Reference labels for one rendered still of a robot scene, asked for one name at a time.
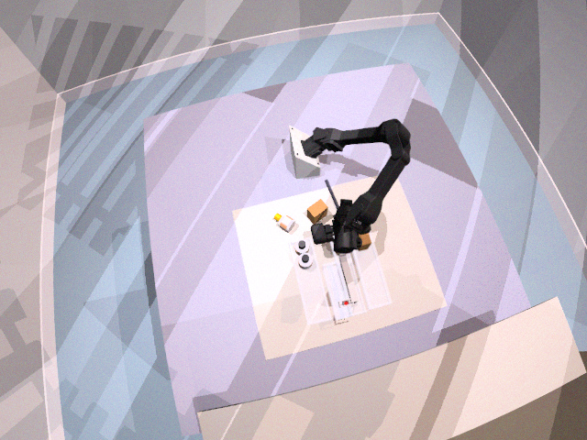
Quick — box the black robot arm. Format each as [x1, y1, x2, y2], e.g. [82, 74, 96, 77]
[301, 119, 411, 254]

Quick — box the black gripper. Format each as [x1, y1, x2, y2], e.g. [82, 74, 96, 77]
[311, 214, 371, 245]

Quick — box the white jar with orange lid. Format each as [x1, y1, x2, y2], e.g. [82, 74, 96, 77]
[274, 214, 296, 232]

